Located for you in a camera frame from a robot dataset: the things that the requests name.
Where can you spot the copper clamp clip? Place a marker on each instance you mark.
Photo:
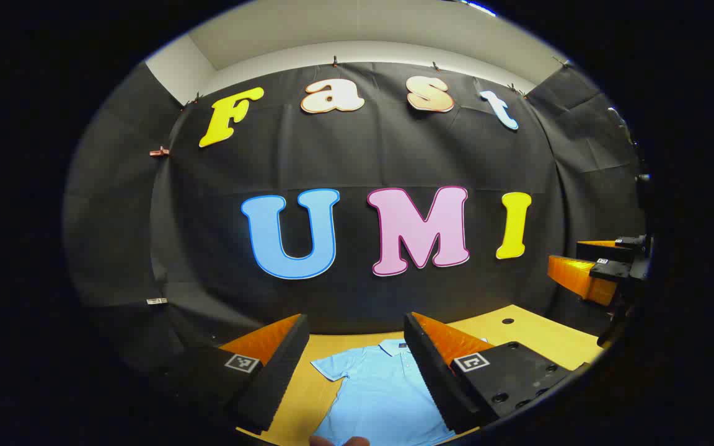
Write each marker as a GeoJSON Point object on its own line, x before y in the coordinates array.
{"type": "Point", "coordinates": [158, 151]}

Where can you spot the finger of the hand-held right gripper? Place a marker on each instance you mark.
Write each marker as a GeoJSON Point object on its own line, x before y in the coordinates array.
{"type": "Point", "coordinates": [608, 271]}
{"type": "Point", "coordinates": [605, 250]}

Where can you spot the light blue T-shirt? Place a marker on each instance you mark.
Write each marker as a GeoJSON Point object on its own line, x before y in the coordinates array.
{"type": "Point", "coordinates": [375, 396]}

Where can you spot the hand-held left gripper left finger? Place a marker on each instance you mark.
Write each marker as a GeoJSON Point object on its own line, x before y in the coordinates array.
{"type": "Point", "coordinates": [276, 378]}

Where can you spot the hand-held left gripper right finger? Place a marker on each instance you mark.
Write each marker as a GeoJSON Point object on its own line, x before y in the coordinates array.
{"type": "Point", "coordinates": [434, 378]}

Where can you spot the black backdrop cloth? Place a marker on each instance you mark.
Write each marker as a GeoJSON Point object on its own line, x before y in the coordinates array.
{"type": "Point", "coordinates": [363, 155]}

